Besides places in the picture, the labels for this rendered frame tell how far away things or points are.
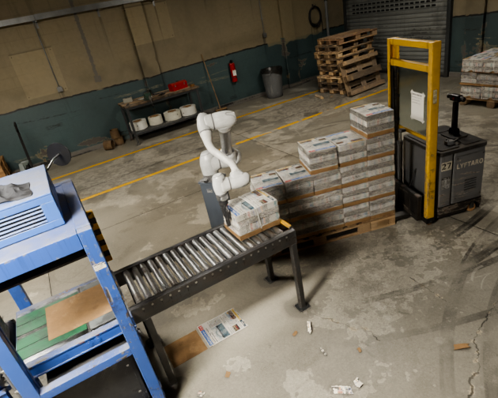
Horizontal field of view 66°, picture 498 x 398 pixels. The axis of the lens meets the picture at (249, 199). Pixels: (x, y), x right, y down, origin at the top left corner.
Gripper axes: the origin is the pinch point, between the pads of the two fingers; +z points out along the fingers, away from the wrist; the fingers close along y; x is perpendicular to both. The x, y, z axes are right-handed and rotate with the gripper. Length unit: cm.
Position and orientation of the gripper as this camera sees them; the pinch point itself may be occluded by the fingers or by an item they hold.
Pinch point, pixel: (228, 222)
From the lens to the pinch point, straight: 305.6
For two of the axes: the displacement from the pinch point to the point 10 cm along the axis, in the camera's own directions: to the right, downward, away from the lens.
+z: 1.8, 8.9, 4.3
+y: -4.9, -3.0, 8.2
